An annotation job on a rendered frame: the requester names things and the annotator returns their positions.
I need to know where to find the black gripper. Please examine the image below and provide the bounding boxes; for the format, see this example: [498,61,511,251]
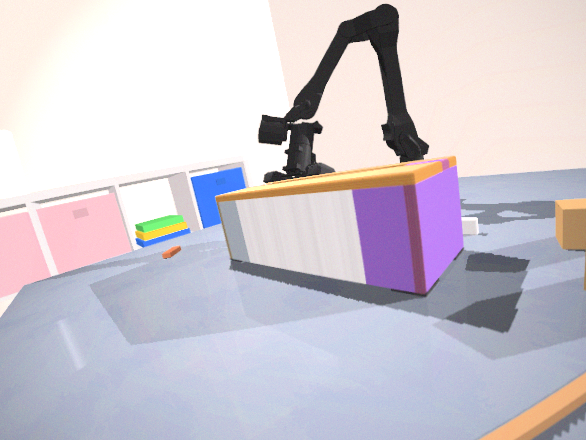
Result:
[263,143,336,183]

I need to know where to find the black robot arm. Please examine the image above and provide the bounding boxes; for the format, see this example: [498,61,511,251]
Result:
[257,4,429,163]

